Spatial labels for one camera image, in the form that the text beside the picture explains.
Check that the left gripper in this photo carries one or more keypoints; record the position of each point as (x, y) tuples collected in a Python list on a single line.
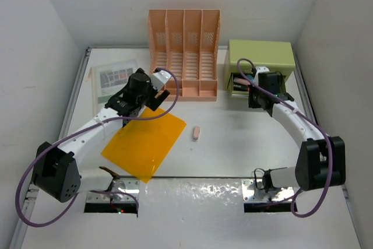
[(152, 101)]

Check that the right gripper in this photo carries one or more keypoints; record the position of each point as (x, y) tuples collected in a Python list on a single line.
[(252, 103)]

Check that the green metal drawer box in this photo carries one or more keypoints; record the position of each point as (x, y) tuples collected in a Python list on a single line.
[(277, 56)]

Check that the orange plastic clipboard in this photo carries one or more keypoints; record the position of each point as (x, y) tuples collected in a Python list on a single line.
[(140, 147)]

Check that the pink eraser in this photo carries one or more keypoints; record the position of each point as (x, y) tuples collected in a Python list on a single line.
[(196, 133)]

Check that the blue highlighter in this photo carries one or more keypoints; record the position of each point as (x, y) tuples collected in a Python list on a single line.
[(250, 77)]

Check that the black orange highlighter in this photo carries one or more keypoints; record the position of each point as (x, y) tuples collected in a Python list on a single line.
[(240, 88)]

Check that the yellow pink highlighter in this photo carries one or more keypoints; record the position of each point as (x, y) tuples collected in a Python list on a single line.
[(241, 81)]

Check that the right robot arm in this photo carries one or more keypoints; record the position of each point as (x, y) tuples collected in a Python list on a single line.
[(311, 169)]

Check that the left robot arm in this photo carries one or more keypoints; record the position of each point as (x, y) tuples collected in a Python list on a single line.
[(57, 169)]

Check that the clear mesh document pouch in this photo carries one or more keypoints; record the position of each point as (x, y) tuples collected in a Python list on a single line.
[(108, 79)]

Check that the pink plastic file organizer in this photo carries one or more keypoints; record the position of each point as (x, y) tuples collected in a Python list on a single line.
[(186, 41)]

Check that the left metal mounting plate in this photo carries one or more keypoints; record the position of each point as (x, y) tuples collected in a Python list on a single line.
[(122, 191)]

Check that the metal mounting plate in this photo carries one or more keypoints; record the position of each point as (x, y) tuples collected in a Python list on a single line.
[(253, 192), (122, 191)]

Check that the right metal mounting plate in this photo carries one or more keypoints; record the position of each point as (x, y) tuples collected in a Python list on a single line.
[(253, 192)]

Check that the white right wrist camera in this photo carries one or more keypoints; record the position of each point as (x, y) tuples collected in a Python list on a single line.
[(260, 69)]

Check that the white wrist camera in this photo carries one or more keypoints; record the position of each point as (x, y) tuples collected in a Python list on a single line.
[(159, 78), (260, 69)]

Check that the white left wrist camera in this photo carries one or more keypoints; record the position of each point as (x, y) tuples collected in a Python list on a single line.
[(159, 78)]

